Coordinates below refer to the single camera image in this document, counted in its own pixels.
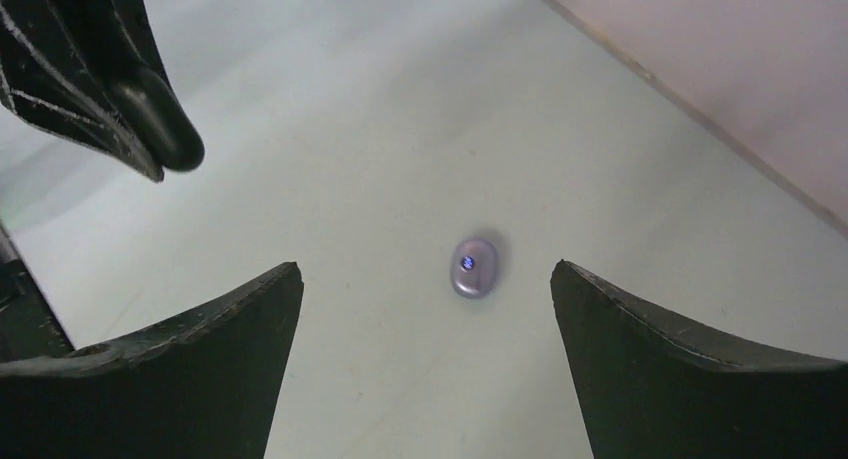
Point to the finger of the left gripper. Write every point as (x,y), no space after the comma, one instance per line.
(56,58)
(132,25)

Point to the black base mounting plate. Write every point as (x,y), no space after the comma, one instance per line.
(29,326)

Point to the purple earbud charging case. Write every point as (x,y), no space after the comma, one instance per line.
(474,268)

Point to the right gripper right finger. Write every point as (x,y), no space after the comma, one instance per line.
(652,383)

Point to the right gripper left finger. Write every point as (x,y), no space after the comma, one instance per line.
(201,384)

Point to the black earbud charging case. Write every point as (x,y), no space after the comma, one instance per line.
(155,114)

